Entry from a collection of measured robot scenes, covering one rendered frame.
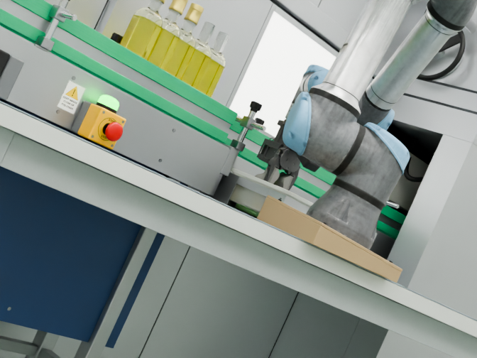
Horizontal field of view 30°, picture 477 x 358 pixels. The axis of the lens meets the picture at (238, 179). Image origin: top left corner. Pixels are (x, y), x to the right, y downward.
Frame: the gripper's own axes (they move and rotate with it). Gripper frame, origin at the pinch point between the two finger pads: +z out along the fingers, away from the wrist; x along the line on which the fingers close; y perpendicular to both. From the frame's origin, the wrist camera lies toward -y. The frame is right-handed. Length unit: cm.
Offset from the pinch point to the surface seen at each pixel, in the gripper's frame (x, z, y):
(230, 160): 11.6, -4.9, 6.6
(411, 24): -68, -76, 40
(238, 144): 12.1, -9.1, 5.9
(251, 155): -5.5, -9.5, 18.6
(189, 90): 31.3, -14.8, 7.6
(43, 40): 72, -9, 4
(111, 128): 55, 1, -5
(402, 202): -96, -22, 34
